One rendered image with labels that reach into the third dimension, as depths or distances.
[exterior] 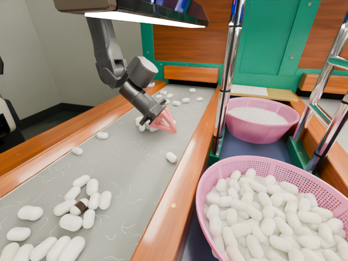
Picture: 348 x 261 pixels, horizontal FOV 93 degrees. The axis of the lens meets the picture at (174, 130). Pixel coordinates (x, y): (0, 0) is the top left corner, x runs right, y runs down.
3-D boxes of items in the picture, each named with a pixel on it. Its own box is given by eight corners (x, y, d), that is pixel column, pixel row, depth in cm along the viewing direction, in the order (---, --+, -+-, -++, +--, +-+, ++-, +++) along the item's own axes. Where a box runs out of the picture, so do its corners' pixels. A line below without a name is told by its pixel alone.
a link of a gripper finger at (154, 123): (187, 119, 53) (165, 98, 52) (180, 129, 47) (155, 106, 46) (174, 131, 57) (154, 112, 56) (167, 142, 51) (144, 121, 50)
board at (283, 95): (218, 93, 80) (218, 91, 79) (221, 86, 92) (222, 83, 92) (298, 102, 70) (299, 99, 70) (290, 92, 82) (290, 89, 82)
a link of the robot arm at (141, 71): (117, 73, 54) (98, 75, 47) (134, 42, 49) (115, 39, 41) (143, 99, 54) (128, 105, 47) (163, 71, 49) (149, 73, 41)
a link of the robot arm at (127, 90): (124, 88, 53) (113, 92, 48) (134, 71, 50) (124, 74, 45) (140, 103, 54) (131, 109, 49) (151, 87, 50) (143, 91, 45)
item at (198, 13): (54, 12, 20) (27, -78, 16) (190, 27, 70) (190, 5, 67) (109, 9, 18) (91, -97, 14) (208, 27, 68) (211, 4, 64)
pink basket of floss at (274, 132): (251, 157, 53) (259, 132, 48) (206, 121, 74) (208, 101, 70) (306, 140, 62) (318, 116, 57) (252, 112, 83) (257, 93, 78)
